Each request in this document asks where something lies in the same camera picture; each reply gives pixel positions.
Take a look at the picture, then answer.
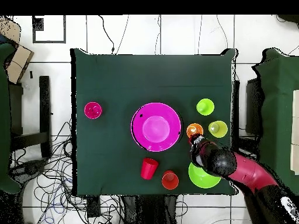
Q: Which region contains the large green plastic bowl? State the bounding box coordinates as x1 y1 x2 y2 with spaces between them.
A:
188 162 222 189

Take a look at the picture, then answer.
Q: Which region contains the large pink plastic bowl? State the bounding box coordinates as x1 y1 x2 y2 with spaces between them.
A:
130 102 182 153

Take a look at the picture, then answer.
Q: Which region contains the red plastic cup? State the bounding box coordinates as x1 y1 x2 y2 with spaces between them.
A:
140 157 159 180

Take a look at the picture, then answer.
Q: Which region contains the white boxes stack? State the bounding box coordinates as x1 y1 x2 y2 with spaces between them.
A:
290 89 299 176

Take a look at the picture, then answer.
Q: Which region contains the orange plastic cup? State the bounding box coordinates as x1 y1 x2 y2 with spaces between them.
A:
186 122 204 139

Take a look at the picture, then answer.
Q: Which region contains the yellow plastic cup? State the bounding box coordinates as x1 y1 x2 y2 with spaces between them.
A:
208 120 228 139

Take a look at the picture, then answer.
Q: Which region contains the light green plastic cup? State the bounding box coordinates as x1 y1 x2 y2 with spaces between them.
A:
196 98 215 117

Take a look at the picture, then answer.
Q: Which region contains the red-orange plastic cup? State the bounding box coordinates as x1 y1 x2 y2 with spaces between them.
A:
161 170 180 190

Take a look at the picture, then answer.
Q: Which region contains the black box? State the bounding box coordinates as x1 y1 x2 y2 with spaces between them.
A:
245 78 263 136

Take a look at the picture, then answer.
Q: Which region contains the dark green tablecloth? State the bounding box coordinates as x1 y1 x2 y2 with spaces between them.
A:
69 48 239 197

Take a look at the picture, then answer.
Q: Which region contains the green cloth covered table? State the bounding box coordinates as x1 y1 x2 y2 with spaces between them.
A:
251 48 299 197
0 43 22 194

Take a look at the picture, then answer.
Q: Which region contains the magenta plastic cup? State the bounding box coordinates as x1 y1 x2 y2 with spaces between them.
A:
84 101 103 120

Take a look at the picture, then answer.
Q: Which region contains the grey base with black knob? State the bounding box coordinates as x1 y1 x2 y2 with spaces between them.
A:
9 158 48 185

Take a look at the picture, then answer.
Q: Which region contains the brown cardboard box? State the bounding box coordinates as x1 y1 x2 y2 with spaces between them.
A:
0 16 35 85

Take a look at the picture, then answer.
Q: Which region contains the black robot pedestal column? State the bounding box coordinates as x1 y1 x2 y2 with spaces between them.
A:
122 195 179 224

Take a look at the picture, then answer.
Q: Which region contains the black floor cable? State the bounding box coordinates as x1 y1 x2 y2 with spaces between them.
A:
98 15 116 55

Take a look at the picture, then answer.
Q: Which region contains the black stand frame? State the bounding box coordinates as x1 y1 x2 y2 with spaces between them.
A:
9 75 53 159

